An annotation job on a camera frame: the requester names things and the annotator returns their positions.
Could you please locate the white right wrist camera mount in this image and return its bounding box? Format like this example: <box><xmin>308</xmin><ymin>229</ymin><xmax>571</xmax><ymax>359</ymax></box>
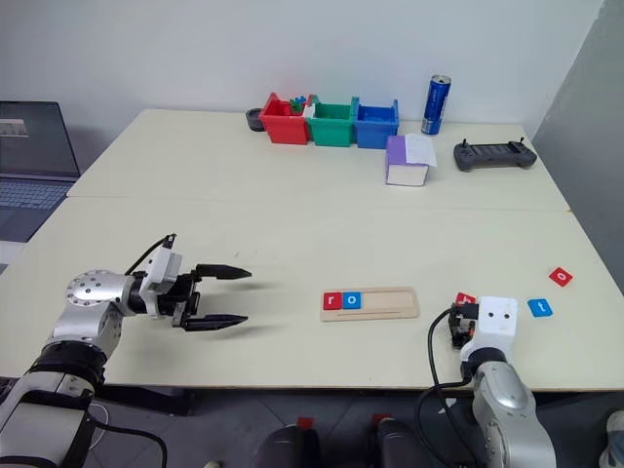
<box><xmin>460</xmin><ymin>294</ymin><xmax>520</xmax><ymax>365</ymax></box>

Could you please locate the black round bowl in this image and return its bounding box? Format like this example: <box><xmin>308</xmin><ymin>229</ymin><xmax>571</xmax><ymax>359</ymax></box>
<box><xmin>245</xmin><ymin>107</ymin><xmax>267</xmax><ymax>134</ymax></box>

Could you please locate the blue letter block t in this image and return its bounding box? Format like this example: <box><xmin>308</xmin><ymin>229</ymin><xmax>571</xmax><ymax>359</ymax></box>
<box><xmin>526</xmin><ymin>297</ymin><xmax>556</xmax><ymax>320</ymax></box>

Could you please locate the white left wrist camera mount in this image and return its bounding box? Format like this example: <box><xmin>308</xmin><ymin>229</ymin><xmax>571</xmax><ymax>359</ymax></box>
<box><xmin>138</xmin><ymin>248</ymin><xmax>184</xmax><ymax>321</ymax></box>

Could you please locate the black handheld controller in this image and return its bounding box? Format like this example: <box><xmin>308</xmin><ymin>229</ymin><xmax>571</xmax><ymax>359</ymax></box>
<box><xmin>452</xmin><ymin>136</ymin><xmax>539</xmax><ymax>174</ymax></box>

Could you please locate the blue plastic bin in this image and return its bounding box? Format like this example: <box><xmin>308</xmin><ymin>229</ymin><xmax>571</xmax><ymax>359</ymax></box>
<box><xmin>351</xmin><ymin>97</ymin><xmax>402</xmax><ymax>149</ymax></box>

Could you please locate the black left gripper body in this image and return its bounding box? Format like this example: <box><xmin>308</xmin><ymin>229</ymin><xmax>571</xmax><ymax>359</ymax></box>
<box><xmin>160</xmin><ymin>265</ymin><xmax>203</xmax><ymax>332</ymax></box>

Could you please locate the green plastic bin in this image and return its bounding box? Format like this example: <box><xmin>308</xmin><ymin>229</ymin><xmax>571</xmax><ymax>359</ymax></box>
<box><xmin>305</xmin><ymin>98</ymin><xmax>355</xmax><ymax>148</ymax></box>

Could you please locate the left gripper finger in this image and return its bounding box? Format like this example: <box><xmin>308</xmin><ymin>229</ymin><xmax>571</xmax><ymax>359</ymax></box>
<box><xmin>195</xmin><ymin>263</ymin><xmax>254</xmax><ymax>282</ymax></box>
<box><xmin>182</xmin><ymin>314</ymin><xmax>251</xmax><ymax>333</ymax></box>

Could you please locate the wooden letter tray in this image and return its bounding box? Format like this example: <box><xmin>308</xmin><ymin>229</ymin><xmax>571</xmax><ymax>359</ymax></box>
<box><xmin>319</xmin><ymin>287</ymin><xmax>421</xmax><ymax>324</ymax></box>

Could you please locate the red plastic bin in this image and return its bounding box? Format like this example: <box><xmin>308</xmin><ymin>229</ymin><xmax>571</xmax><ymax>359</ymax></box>
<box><xmin>258</xmin><ymin>92</ymin><xmax>310</xmax><ymax>146</ymax></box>

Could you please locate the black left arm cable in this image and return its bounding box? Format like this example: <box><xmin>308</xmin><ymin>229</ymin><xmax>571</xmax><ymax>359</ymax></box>
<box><xmin>87</xmin><ymin>233</ymin><xmax>178</xmax><ymax>468</ymax></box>

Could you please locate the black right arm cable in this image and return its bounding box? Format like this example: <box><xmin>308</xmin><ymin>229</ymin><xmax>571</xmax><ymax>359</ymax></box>
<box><xmin>413</xmin><ymin>306</ymin><xmax>482</xmax><ymax>468</ymax></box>

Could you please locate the purple white box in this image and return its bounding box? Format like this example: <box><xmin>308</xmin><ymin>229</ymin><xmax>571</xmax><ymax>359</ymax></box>
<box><xmin>384</xmin><ymin>134</ymin><xmax>439</xmax><ymax>188</ymax></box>

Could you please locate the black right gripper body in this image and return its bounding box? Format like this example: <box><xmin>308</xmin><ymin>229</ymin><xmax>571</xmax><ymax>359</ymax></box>
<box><xmin>448</xmin><ymin>301</ymin><xmax>479</xmax><ymax>349</ymax></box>

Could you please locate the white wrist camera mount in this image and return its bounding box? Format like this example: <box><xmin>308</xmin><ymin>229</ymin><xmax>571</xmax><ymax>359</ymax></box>
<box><xmin>460</xmin><ymin>294</ymin><xmax>520</xmax><ymax>365</ymax></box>
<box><xmin>138</xmin><ymin>248</ymin><xmax>184</xmax><ymax>321</ymax></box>

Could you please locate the white paper sheet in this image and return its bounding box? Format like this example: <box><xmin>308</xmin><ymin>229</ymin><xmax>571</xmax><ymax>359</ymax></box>
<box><xmin>404</xmin><ymin>134</ymin><xmax>439</xmax><ymax>168</ymax></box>

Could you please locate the grey laptop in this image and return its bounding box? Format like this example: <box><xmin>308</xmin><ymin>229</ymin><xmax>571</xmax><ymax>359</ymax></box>
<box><xmin>0</xmin><ymin>100</ymin><xmax>82</xmax><ymax>245</ymax></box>

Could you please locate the dark rounded shape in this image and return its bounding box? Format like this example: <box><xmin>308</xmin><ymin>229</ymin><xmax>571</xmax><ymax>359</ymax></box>
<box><xmin>367</xmin><ymin>418</ymin><xmax>431</xmax><ymax>468</ymax></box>
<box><xmin>250</xmin><ymin>422</ymin><xmax>322</xmax><ymax>468</ymax></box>

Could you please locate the red letter block o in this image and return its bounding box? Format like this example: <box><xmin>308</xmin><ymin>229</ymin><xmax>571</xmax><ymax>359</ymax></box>
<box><xmin>548</xmin><ymin>265</ymin><xmax>575</xmax><ymax>289</ymax></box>

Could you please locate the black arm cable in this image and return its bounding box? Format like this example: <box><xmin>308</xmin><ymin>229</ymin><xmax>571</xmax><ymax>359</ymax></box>
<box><xmin>87</xmin><ymin>233</ymin><xmax>178</xmax><ymax>468</ymax></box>
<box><xmin>413</xmin><ymin>306</ymin><xmax>482</xmax><ymax>468</ymax></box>

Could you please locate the blue drink can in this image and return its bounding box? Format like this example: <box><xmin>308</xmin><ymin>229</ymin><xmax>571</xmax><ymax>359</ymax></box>
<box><xmin>419</xmin><ymin>73</ymin><xmax>453</xmax><ymax>137</ymax></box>

